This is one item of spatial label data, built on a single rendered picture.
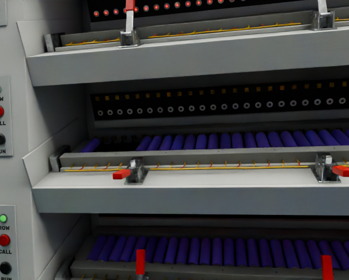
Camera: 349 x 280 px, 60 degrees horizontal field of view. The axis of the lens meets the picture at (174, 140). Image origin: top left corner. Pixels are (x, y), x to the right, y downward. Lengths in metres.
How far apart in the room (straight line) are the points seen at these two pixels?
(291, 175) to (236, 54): 0.18
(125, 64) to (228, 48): 0.15
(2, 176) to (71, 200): 0.12
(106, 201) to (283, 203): 0.25
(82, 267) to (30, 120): 0.26
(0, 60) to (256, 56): 0.38
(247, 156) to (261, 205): 0.07
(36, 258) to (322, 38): 0.52
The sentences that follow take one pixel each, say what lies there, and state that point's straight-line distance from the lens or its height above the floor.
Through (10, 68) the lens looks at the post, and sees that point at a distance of 0.54.
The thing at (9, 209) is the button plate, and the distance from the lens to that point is 0.54.
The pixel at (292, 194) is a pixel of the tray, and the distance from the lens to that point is 0.44.
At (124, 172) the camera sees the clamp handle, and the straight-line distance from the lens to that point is 0.40.
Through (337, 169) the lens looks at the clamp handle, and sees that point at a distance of 0.40.
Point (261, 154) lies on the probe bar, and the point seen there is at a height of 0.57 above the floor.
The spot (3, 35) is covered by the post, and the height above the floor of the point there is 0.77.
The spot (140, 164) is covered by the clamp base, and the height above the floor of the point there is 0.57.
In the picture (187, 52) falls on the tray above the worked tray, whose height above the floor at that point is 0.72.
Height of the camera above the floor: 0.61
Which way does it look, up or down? 1 degrees down
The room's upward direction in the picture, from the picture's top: 2 degrees counter-clockwise
